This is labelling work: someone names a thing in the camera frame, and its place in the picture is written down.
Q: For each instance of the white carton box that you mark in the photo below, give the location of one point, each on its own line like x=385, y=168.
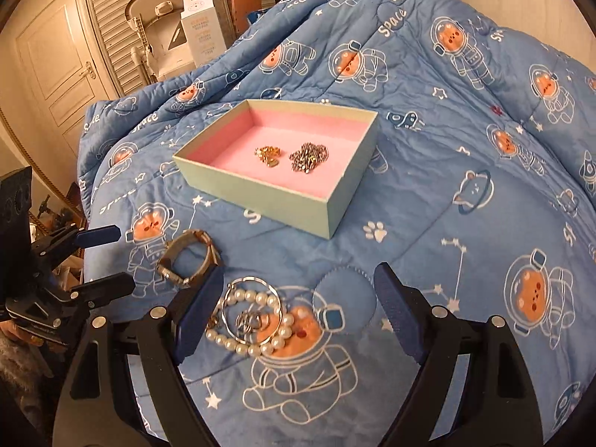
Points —
x=202, y=32

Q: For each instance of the blue astronaut printed blanket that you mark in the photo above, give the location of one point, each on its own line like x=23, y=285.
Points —
x=419, y=158

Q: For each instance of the cream louvered closet door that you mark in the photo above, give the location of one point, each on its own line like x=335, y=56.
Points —
x=111, y=32

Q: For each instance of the gold filigree jewelry piece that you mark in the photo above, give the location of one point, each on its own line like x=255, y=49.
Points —
x=265, y=151

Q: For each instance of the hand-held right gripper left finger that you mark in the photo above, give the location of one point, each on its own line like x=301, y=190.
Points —
x=198, y=321

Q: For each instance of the white folded plastic chair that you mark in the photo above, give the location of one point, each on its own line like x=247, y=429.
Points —
x=160, y=51

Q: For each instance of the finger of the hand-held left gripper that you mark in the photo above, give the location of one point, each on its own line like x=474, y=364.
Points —
x=100, y=235
x=111, y=285

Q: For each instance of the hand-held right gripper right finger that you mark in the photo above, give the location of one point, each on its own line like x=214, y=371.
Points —
x=398, y=316

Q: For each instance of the cream panelled door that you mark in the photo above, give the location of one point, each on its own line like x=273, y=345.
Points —
x=51, y=56

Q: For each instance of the grey furry cloth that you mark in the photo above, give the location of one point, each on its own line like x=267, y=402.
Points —
x=23, y=358

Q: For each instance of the silver bangle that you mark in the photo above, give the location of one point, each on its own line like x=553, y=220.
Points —
x=278, y=299

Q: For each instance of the pale green box pink lining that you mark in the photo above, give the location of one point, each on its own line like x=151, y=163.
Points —
x=260, y=195

